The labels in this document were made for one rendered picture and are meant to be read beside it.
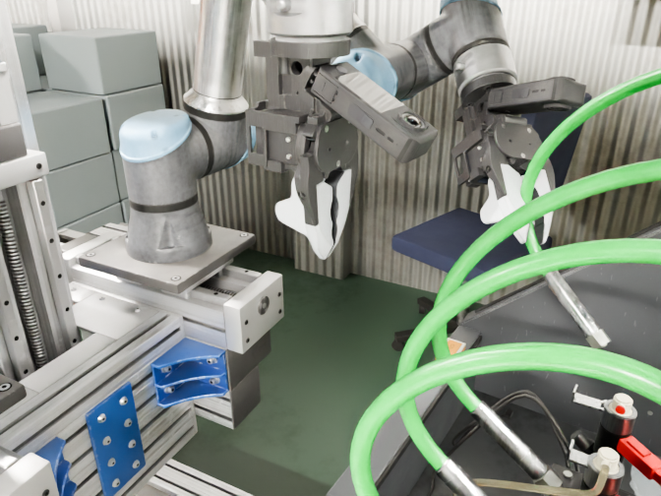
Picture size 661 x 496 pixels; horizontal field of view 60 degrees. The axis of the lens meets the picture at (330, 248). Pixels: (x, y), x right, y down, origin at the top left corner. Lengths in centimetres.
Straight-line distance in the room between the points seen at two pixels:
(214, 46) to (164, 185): 24
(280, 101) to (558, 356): 35
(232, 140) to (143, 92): 217
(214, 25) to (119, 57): 212
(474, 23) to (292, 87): 33
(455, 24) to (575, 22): 176
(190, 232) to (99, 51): 210
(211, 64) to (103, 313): 47
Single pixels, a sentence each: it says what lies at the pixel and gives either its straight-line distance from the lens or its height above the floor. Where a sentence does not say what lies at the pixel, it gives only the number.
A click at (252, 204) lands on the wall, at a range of 333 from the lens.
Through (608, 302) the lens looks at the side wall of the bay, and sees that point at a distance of 91.
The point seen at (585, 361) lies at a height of 132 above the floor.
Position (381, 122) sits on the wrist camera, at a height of 137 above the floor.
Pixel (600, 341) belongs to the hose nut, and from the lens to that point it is 69.
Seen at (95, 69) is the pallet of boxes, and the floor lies 107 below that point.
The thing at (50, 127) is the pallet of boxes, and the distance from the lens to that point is 286.
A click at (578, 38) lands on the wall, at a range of 255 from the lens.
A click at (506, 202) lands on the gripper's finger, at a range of 68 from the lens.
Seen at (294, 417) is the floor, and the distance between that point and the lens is 222.
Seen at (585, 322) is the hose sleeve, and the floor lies 114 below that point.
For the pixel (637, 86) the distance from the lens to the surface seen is 60.
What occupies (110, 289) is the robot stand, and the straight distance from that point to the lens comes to 114.
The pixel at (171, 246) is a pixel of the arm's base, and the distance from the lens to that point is 102.
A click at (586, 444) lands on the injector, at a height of 107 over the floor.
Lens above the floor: 148
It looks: 26 degrees down
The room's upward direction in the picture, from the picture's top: straight up
